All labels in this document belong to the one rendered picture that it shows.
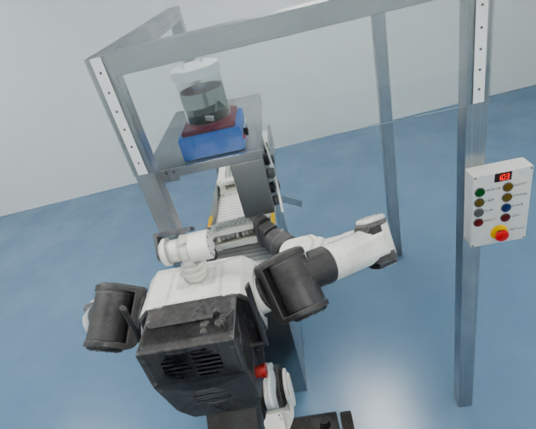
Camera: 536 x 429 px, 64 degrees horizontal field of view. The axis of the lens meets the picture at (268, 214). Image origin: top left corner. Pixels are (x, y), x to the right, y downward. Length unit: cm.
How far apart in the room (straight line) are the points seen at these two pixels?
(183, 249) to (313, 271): 29
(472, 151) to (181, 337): 97
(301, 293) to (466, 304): 95
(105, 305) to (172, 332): 22
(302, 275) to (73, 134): 428
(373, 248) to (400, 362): 139
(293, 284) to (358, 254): 18
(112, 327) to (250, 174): 62
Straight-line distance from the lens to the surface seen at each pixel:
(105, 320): 105
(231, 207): 196
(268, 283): 97
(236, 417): 115
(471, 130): 137
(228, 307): 90
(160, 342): 90
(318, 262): 96
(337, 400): 227
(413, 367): 236
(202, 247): 92
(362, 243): 103
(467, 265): 164
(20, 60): 495
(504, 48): 540
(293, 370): 219
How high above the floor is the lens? 188
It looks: 31 degrees down
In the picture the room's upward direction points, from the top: 15 degrees counter-clockwise
